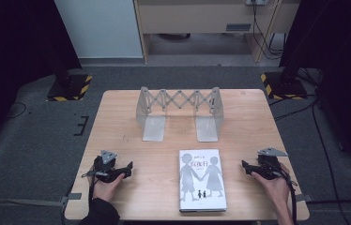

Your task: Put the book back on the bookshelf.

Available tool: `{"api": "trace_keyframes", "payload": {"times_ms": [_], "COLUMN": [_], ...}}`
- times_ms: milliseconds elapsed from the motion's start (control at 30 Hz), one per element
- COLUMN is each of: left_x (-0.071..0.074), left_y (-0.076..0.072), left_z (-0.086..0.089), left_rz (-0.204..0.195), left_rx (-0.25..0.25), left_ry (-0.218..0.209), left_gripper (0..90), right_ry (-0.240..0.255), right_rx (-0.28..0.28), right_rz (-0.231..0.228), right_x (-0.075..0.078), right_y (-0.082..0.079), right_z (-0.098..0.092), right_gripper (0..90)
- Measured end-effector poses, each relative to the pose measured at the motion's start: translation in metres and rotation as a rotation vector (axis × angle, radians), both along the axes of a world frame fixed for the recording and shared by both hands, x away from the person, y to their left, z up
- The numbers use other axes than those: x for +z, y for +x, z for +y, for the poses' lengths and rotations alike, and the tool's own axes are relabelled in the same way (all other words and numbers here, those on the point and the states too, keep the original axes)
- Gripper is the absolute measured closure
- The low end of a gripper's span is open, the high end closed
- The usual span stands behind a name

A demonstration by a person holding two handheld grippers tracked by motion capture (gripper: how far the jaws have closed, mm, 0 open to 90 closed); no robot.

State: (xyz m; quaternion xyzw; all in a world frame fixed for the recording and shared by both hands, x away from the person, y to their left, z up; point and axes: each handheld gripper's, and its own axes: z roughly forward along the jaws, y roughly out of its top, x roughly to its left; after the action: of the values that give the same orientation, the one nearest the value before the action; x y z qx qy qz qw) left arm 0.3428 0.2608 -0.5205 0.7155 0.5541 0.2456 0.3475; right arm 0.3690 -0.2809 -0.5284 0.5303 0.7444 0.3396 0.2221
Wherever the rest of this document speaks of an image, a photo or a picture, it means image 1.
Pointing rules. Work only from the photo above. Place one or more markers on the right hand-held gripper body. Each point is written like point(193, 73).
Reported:
point(267, 167)

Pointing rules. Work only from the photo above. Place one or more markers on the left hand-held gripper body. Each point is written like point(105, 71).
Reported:
point(106, 170)

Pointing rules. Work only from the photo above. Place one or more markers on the white book with grey figures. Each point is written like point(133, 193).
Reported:
point(201, 181)

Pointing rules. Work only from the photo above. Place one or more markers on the expandable grey metal book rack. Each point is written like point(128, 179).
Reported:
point(180, 106)

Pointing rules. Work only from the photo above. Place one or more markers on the person's left hand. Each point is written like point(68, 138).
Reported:
point(106, 189)

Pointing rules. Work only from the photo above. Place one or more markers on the person's right hand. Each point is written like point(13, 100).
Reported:
point(273, 187)

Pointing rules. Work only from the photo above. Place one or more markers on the grey tape strip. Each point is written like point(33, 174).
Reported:
point(70, 198)
point(303, 198)

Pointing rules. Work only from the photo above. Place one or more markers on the black tape floor mark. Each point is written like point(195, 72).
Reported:
point(82, 125)

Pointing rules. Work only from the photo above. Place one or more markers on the black stand with striped base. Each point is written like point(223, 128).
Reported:
point(284, 84)
point(70, 87)

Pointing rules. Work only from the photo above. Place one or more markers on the black curtain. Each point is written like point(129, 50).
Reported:
point(11, 62)
point(342, 62)

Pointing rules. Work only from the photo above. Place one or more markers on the white panel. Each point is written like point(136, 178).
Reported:
point(98, 28)

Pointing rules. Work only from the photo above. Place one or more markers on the light wooden desk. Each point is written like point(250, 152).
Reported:
point(195, 18)

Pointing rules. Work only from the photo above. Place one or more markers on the white power strip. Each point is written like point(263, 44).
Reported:
point(256, 2)

